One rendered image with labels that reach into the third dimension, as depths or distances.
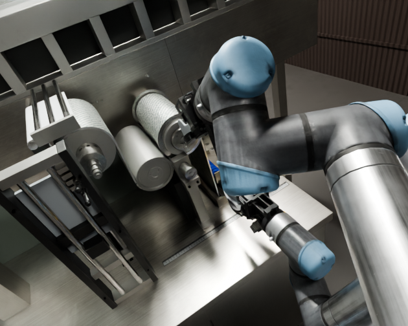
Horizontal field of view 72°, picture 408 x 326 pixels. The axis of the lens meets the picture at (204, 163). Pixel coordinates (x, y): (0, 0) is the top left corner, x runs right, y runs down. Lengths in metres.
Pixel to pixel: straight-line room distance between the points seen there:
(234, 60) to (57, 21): 0.76
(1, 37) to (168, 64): 0.51
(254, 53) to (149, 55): 0.77
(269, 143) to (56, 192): 0.51
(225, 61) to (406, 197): 0.23
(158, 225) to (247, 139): 0.81
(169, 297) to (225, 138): 0.67
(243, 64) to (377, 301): 0.26
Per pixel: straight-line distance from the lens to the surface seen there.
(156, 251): 1.05
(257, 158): 0.34
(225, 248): 0.97
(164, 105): 0.92
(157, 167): 0.87
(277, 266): 1.07
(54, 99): 0.94
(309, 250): 0.66
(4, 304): 1.18
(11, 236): 1.34
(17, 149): 1.13
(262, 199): 0.75
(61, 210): 0.75
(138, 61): 1.09
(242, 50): 0.36
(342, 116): 0.36
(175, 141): 0.83
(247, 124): 0.35
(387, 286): 0.28
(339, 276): 1.93
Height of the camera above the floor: 1.71
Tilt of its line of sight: 39 degrees down
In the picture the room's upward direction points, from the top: 18 degrees counter-clockwise
